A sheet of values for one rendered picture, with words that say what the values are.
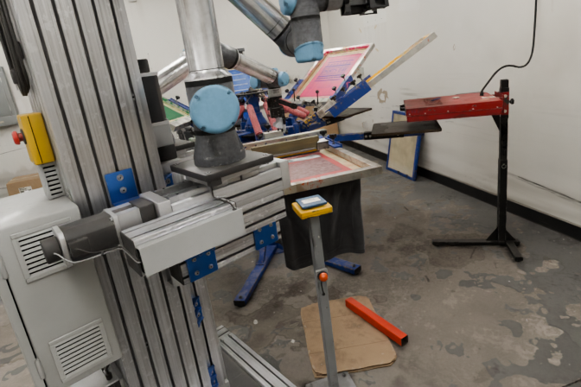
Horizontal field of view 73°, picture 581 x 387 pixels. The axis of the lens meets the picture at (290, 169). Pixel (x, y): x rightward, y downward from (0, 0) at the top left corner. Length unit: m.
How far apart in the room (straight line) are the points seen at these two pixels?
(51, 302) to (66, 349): 0.14
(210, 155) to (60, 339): 0.61
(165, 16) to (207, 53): 5.39
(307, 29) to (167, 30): 5.37
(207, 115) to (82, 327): 0.66
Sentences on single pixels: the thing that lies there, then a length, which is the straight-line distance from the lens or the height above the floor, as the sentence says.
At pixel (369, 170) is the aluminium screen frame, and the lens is 1.81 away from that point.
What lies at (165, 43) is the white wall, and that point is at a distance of 6.30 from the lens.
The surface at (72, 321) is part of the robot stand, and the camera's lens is 1.22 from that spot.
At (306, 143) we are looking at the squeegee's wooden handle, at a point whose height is 1.03.
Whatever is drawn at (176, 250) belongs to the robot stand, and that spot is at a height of 1.13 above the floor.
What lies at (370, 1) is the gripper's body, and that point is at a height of 1.63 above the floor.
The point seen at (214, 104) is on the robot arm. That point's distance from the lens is 0.93.
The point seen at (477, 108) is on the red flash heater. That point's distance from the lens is 2.73.
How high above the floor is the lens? 1.51
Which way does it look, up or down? 16 degrees down
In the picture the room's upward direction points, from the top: 8 degrees counter-clockwise
